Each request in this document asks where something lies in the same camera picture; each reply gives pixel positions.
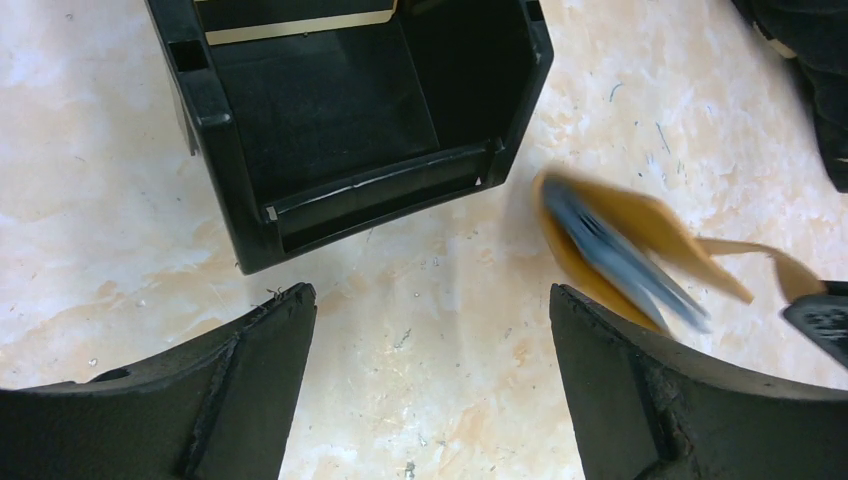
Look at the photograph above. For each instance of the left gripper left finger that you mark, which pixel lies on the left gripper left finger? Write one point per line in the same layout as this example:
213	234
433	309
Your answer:
219	406

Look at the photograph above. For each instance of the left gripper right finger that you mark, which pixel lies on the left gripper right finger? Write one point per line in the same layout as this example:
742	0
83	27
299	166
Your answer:
647	407

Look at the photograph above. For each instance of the black blanket yellow flowers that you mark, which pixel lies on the black blanket yellow flowers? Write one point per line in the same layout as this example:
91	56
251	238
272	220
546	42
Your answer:
812	36

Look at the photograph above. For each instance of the black plastic card bin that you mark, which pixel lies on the black plastic card bin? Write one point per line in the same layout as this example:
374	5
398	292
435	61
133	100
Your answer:
311	138

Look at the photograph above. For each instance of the grey credit card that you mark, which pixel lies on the grey credit card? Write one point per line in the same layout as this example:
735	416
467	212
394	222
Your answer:
631	274

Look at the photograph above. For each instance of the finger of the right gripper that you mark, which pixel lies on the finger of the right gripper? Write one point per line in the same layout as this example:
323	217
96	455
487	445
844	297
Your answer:
822	318

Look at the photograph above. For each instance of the gold card in bin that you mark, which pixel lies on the gold card in bin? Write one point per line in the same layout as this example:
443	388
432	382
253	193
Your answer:
234	21

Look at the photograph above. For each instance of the yellow leather card holder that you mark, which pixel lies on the yellow leather card holder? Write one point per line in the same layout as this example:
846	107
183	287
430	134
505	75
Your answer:
656	231

